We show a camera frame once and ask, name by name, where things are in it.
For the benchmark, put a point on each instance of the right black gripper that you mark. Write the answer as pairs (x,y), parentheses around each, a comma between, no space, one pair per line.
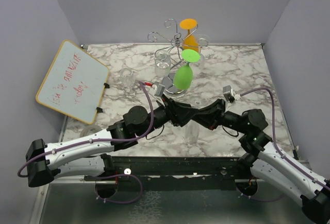
(211,115)

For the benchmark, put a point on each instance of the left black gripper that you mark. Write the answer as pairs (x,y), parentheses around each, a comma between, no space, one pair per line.
(179,114)

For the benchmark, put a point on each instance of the clear wine glass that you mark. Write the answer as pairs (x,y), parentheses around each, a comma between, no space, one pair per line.
(162,63)
(203,42)
(192,129)

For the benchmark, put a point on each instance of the green plastic wine glass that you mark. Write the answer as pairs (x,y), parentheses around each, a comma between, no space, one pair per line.
(184,75)

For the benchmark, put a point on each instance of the orange plastic wine glass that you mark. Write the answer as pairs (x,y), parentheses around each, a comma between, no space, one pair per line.
(189,42)

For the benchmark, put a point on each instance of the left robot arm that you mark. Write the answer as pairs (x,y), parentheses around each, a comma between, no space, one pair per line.
(45,161)

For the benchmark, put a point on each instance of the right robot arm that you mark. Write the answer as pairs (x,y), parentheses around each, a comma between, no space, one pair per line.
(268,161)

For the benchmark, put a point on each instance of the chrome wine glass rack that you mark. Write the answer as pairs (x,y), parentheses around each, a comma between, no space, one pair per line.
(175,49)

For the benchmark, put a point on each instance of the clear glass tumbler left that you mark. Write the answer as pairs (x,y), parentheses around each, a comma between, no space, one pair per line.
(127,77)

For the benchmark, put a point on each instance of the clear tape roll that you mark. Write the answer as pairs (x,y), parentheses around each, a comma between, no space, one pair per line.
(89,130)

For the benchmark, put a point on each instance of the small whiteboard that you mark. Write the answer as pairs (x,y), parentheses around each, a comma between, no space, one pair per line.
(74,83)

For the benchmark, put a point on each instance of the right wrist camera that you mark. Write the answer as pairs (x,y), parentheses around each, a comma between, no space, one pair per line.
(230,95)

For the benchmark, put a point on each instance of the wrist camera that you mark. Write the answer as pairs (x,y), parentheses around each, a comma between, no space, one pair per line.
(157,90)
(230,95)

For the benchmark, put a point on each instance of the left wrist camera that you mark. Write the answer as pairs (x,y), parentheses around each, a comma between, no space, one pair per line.
(157,90)

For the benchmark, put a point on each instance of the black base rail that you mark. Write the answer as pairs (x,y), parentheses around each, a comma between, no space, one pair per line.
(174,173)

